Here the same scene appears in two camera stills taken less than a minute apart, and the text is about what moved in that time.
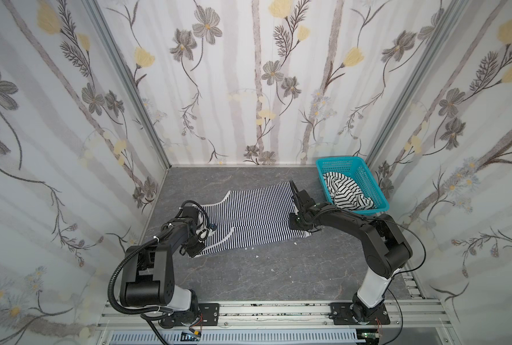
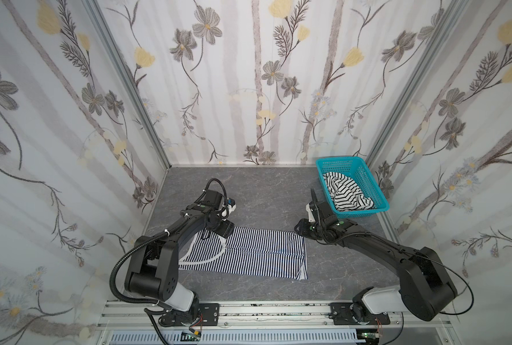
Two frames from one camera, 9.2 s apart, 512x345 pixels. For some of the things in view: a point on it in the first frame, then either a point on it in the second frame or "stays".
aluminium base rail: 244,315 stays
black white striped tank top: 344,193 stays
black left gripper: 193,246 to 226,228
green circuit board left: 187,336 stays
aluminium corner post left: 99,19 stays
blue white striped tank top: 249,217 to 247,251
